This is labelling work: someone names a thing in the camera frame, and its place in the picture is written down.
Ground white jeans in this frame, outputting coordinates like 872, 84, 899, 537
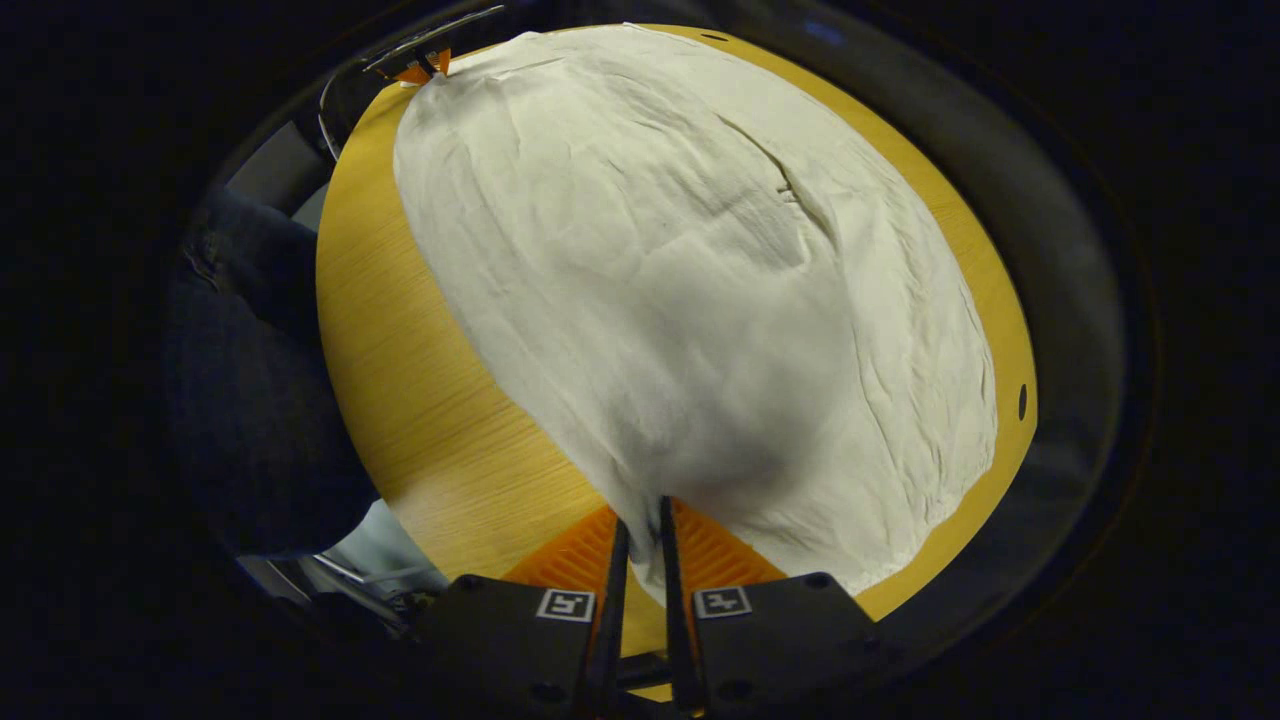
393, 22, 999, 609

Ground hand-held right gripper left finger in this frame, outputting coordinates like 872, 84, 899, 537
415, 505, 631, 716

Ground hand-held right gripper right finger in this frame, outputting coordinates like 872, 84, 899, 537
658, 495, 886, 716

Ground person's dark clothing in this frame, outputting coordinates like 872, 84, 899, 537
165, 190, 379, 556

